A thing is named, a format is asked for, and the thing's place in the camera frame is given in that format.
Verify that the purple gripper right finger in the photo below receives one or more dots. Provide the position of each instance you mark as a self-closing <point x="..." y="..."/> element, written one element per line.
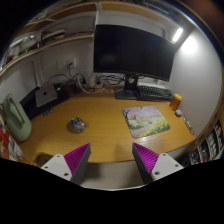
<point x="153" y="166"/>

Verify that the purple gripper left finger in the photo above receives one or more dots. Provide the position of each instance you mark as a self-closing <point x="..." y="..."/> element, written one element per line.
<point x="71" y="166"/>

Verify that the floral mouse pad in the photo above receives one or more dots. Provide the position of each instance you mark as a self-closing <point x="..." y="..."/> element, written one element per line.
<point x="145" y="121"/>

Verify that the small white case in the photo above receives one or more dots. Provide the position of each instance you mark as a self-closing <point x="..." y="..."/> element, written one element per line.
<point x="178" y="113"/>

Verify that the orange bottle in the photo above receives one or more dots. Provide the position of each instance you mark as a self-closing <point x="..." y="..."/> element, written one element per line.
<point x="175" y="102"/>

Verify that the green bag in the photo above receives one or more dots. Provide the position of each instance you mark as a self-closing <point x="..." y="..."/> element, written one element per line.
<point x="17" y="120"/>

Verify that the black keyboard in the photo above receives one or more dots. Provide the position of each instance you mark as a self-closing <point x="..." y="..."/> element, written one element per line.
<point x="151" y="93"/>

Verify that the silver mini computer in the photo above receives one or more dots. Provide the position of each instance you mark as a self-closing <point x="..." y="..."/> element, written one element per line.
<point x="45" y="95"/>

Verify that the black stand under computer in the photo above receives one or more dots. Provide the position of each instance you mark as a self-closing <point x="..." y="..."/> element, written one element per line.
<point x="29" y="102"/>

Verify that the black monitor stand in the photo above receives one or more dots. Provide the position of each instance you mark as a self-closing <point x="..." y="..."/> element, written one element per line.
<point x="129" y="89"/>

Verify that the white power strip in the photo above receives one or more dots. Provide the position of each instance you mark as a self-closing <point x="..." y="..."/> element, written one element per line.
<point x="98" y="85"/>

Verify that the black computer monitor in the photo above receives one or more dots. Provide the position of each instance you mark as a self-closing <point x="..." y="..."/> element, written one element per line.
<point x="126" y="50"/>

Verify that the white wall socket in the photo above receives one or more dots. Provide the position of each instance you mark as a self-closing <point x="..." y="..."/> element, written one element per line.
<point x="69" y="63"/>

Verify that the wooden wall shelf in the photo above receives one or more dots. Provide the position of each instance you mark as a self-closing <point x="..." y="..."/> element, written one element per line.
<point x="72" y="20"/>

